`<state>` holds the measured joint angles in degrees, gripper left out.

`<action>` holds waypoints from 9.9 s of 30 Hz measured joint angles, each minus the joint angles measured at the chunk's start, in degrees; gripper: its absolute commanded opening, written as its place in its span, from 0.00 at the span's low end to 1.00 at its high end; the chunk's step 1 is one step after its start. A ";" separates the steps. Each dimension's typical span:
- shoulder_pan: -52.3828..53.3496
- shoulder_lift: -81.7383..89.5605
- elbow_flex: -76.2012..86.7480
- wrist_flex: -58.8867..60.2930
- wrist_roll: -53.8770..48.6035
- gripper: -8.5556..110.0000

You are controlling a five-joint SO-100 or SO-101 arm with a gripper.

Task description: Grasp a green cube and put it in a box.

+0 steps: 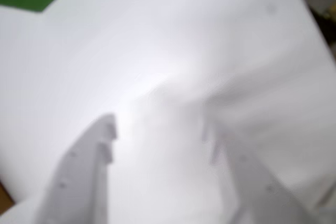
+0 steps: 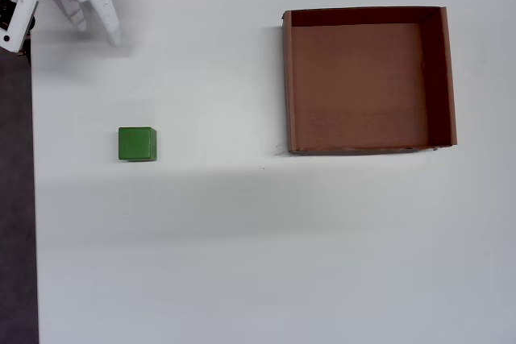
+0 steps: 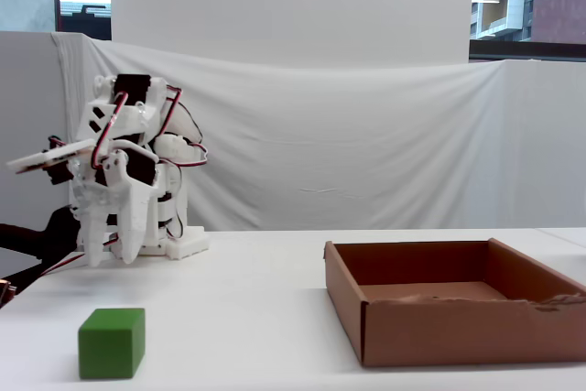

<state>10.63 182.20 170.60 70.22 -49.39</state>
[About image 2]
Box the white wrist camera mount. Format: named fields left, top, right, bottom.
left=0, top=0, right=40, bottom=54

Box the green cube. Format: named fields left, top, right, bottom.
left=118, top=126, right=158, bottom=162

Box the brown cardboard box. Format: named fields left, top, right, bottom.
left=281, top=5, right=459, bottom=156

